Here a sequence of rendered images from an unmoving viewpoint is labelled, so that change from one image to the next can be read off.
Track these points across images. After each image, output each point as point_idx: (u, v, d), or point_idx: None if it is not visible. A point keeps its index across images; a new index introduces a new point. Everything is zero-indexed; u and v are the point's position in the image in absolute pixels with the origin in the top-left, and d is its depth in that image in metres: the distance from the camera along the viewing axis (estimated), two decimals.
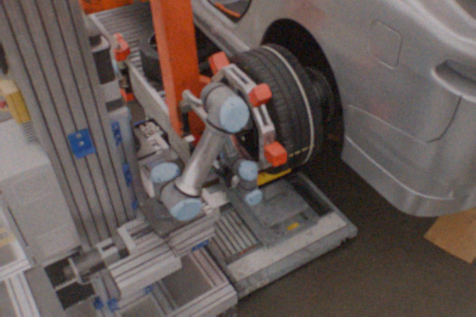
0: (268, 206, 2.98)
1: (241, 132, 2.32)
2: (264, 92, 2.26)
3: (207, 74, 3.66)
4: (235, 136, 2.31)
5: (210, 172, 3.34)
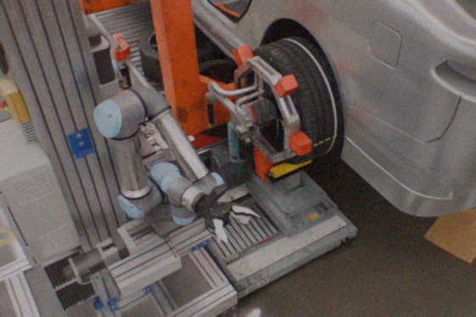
0: (288, 196, 3.04)
1: (268, 121, 2.38)
2: (291, 82, 2.32)
3: (207, 74, 3.66)
4: (261, 126, 2.37)
5: (210, 172, 3.34)
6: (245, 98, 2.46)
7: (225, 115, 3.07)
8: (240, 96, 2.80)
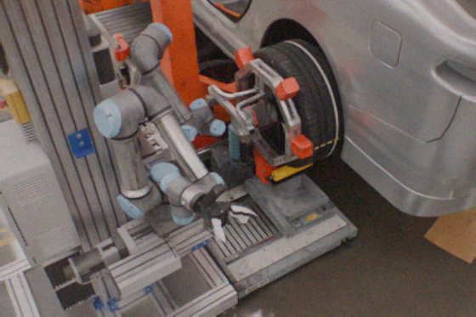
0: (289, 199, 3.02)
1: (269, 125, 2.36)
2: (291, 85, 2.30)
3: (207, 74, 3.66)
4: (262, 129, 2.35)
5: (210, 172, 3.34)
6: (246, 100, 2.44)
7: (225, 115, 3.07)
8: (241, 99, 2.79)
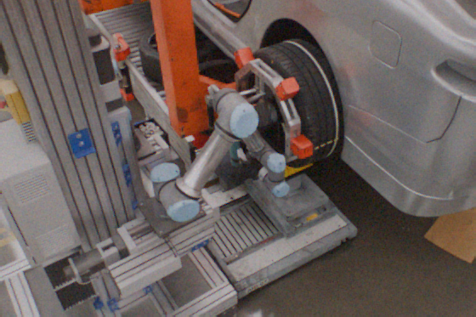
0: (289, 199, 3.02)
1: (269, 125, 2.36)
2: (291, 85, 2.30)
3: (207, 74, 3.66)
4: (262, 129, 2.35)
5: None
6: (246, 100, 2.44)
7: None
8: None
